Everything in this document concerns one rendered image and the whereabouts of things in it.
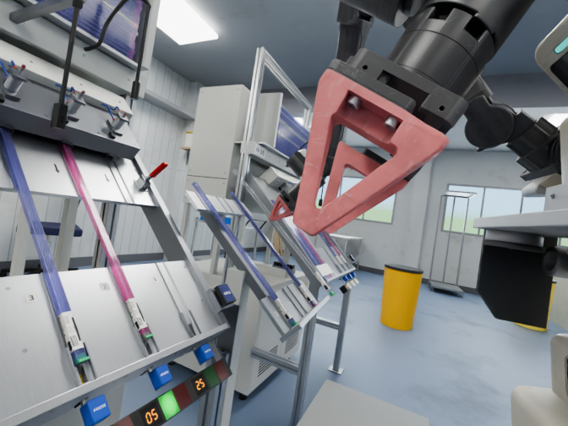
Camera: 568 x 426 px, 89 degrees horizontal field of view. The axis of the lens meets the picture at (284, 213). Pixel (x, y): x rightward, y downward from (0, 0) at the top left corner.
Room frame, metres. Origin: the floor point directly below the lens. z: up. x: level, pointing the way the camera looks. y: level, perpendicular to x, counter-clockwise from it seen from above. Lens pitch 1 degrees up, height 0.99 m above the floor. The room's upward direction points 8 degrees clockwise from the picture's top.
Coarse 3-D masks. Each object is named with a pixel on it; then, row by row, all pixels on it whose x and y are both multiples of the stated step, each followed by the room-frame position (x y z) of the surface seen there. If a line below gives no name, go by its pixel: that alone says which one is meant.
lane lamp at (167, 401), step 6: (162, 396) 0.49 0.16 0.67; (168, 396) 0.50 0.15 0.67; (162, 402) 0.48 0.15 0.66; (168, 402) 0.49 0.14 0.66; (174, 402) 0.50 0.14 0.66; (162, 408) 0.48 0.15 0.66; (168, 408) 0.49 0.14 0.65; (174, 408) 0.49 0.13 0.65; (168, 414) 0.48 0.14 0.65; (174, 414) 0.49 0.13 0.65
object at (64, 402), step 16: (208, 336) 0.61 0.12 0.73; (160, 352) 0.50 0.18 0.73; (176, 352) 0.54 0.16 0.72; (128, 368) 0.45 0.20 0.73; (144, 368) 0.48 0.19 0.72; (96, 384) 0.40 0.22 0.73; (112, 384) 0.44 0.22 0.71; (48, 400) 0.35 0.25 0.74; (64, 400) 0.37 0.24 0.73; (80, 400) 0.40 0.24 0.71; (16, 416) 0.33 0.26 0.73; (32, 416) 0.34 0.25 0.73; (48, 416) 0.37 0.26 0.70
